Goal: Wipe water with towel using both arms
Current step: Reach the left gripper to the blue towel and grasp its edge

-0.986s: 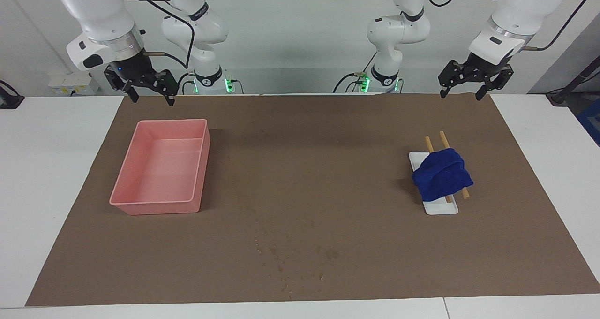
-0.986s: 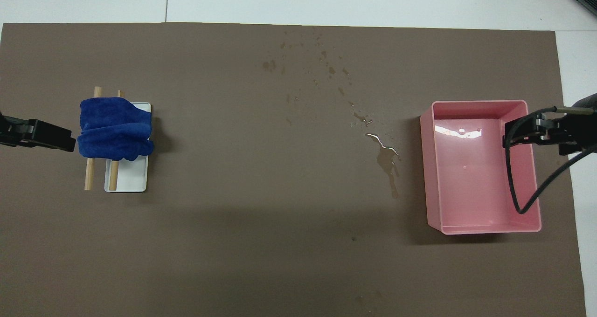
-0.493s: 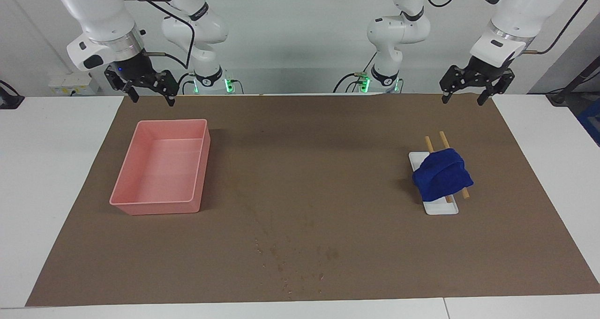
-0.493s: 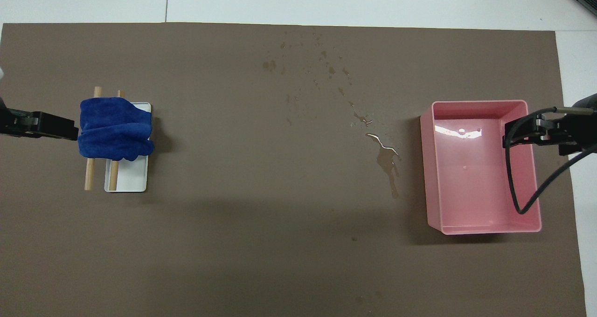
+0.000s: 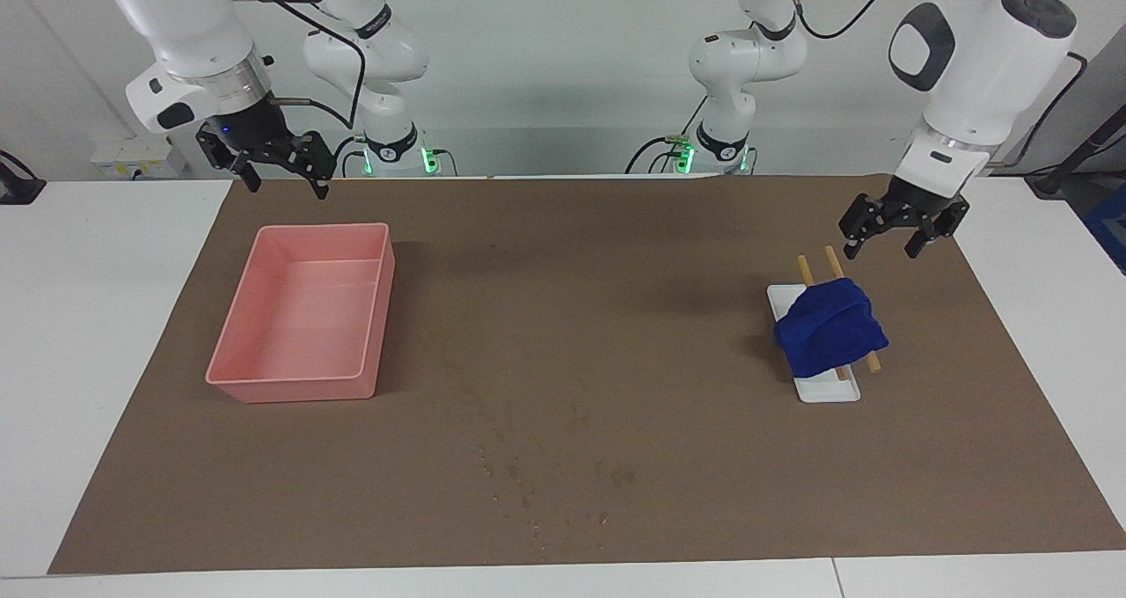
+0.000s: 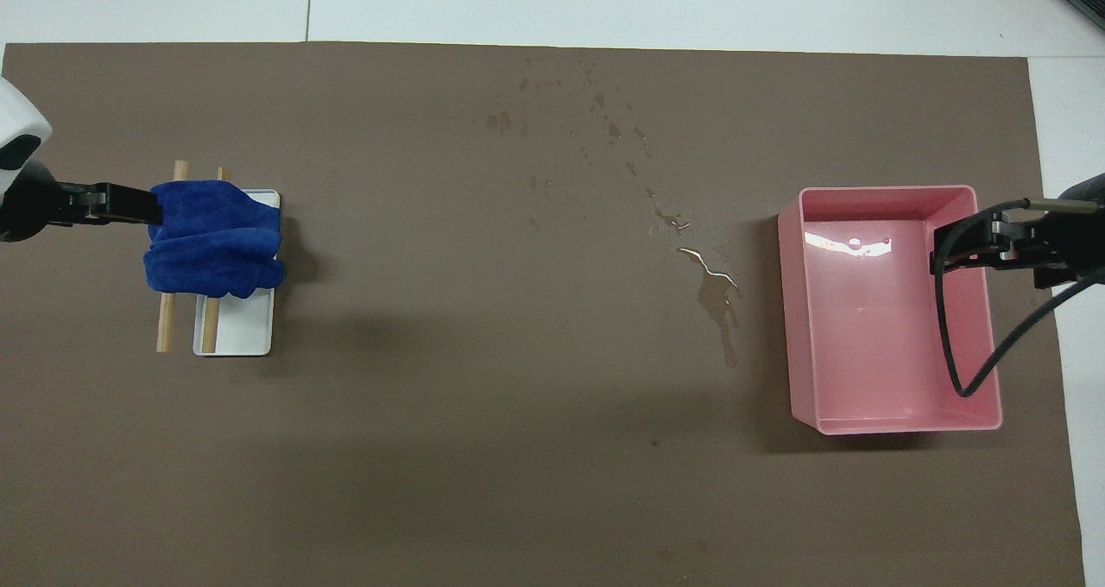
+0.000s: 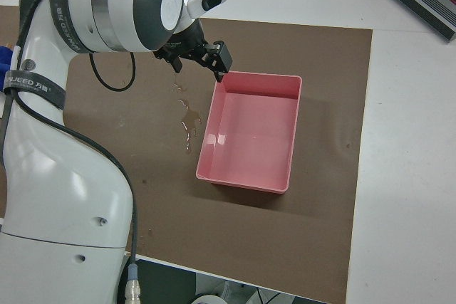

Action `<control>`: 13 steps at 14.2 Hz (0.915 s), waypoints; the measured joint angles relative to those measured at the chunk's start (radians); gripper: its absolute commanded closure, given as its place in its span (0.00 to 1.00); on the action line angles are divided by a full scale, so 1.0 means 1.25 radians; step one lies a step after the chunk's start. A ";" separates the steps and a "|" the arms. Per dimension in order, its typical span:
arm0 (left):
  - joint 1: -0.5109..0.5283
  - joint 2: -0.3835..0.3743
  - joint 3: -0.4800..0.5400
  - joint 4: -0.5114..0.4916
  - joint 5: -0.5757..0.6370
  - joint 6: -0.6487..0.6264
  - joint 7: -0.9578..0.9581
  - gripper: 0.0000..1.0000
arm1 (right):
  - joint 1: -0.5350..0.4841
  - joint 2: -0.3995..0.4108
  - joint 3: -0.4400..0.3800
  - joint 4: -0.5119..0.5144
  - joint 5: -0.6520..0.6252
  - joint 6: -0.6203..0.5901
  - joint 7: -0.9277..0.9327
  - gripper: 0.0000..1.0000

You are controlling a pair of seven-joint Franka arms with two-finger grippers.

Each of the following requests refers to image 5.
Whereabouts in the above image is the black left arm base cable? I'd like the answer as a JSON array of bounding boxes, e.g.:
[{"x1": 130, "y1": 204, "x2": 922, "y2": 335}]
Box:
[{"x1": 626, "y1": 97, "x2": 709, "y2": 174}]

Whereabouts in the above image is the pink plastic bin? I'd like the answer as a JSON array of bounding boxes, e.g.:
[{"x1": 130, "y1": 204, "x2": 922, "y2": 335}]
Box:
[{"x1": 205, "y1": 222, "x2": 396, "y2": 404}]

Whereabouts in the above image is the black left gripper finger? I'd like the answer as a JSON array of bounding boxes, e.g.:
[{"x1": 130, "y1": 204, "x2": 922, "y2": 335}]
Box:
[
  {"x1": 838, "y1": 195, "x2": 898, "y2": 260},
  {"x1": 904, "y1": 201, "x2": 970, "y2": 259}
]

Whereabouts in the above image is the blue box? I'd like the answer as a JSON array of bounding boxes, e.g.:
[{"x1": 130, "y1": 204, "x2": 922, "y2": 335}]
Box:
[{"x1": 1084, "y1": 183, "x2": 1126, "y2": 275}]

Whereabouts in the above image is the brown table mat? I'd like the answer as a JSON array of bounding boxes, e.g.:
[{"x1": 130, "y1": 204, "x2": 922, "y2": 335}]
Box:
[{"x1": 48, "y1": 174, "x2": 1126, "y2": 575}]

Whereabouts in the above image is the white wall socket box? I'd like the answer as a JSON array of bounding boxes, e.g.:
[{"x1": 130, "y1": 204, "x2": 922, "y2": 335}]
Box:
[{"x1": 91, "y1": 135, "x2": 188, "y2": 179}]

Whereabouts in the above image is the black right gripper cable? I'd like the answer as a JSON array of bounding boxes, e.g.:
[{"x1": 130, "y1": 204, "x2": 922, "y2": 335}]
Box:
[{"x1": 233, "y1": 0, "x2": 366, "y2": 133}]

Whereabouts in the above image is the black clamp stand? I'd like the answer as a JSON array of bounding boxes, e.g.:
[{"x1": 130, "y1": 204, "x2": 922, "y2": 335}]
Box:
[{"x1": 0, "y1": 149, "x2": 47, "y2": 205}]

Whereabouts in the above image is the white rack with wooden rods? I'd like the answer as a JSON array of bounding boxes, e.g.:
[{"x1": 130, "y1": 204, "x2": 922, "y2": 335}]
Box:
[{"x1": 767, "y1": 246, "x2": 883, "y2": 404}]

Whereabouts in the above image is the black angled pole stand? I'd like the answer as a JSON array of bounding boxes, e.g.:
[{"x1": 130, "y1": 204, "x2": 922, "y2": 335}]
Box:
[{"x1": 1025, "y1": 106, "x2": 1126, "y2": 199}]

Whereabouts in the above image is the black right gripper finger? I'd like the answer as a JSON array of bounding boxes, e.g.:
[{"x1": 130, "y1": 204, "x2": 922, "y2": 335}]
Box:
[
  {"x1": 195, "y1": 128, "x2": 262, "y2": 193},
  {"x1": 277, "y1": 132, "x2": 337, "y2": 201}
]

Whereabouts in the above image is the blue towel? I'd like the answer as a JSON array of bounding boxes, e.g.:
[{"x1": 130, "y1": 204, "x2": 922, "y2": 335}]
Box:
[{"x1": 773, "y1": 278, "x2": 890, "y2": 379}]

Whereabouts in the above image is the black arm base cable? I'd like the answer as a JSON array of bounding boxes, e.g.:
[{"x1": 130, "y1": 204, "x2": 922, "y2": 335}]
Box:
[
  {"x1": 333, "y1": 136, "x2": 366, "y2": 177},
  {"x1": 626, "y1": 97, "x2": 709, "y2": 174}
]

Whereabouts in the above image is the black right arm base cable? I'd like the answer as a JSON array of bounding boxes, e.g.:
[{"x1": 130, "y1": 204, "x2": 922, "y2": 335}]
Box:
[{"x1": 333, "y1": 136, "x2": 366, "y2": 177}]

